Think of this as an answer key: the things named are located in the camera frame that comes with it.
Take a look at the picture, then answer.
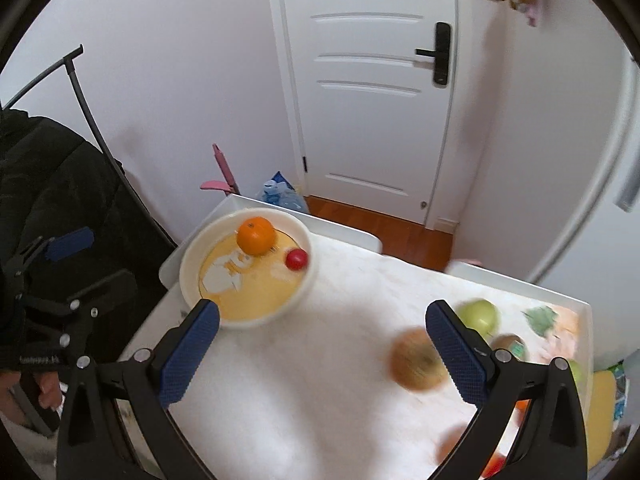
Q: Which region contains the green apple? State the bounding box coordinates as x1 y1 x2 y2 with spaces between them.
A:
457 299 500 339
568 359 584 386

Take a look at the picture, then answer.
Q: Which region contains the brown russet apple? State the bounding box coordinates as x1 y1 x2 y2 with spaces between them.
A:
390 327 448 392

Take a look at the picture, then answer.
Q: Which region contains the small mandarin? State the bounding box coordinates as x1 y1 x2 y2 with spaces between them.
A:
515 400 529 414

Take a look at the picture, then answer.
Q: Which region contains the kiwi with green sticker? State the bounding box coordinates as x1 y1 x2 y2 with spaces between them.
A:
490 334 528 362

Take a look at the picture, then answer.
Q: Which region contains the large orange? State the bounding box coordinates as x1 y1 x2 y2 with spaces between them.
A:
435 425 466 465

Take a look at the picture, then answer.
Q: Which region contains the person's left hand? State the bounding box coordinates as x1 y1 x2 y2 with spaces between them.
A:
1 370 63 436

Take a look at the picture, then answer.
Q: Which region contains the black jacket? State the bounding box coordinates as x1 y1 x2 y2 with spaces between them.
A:
1 110 175 362

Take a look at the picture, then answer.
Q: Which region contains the yellow cushion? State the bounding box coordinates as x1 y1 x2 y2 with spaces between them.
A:
586 370 616 469

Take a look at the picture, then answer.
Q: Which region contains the black clothes rack pole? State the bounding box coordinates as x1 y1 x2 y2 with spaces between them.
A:
2 44 177 249

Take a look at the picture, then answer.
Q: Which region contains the white fruit bowl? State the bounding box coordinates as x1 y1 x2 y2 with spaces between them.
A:
178 208 319 330

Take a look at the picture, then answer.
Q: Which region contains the orange with stem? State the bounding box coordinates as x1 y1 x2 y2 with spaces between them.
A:
236 217 277 257

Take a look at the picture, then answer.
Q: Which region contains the white floral tablecloth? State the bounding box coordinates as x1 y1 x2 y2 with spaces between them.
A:
119 233 586 480

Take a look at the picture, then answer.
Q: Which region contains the blue plastic bag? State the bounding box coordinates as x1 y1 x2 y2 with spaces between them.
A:
256 171 309 214

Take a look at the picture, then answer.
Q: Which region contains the red cherry tomato in bowl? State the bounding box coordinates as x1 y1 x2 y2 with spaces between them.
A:
284 248 309 272

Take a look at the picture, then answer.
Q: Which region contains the white door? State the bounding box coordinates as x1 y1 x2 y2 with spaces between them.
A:
270 0 460 228

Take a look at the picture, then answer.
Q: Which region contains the black door handle lock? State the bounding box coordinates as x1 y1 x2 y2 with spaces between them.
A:
414 22 452 87

